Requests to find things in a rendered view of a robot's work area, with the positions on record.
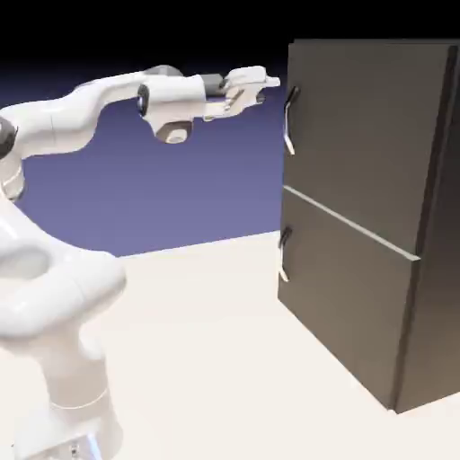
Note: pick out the large dark cabinet door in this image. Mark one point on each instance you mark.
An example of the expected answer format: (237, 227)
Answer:
(363, 136)

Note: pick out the small dark cabinet door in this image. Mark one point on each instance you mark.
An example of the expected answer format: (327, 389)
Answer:
(341, 294)

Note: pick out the dark brown cabinet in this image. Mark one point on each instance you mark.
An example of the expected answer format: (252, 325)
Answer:
(436, 287)

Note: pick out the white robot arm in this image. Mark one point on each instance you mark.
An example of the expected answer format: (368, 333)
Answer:
(68, 107)

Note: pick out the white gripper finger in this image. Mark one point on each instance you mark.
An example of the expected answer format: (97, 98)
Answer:
(273, 82)
(261, 98)

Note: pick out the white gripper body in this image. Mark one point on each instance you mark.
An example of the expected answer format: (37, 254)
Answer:
(246, 81)

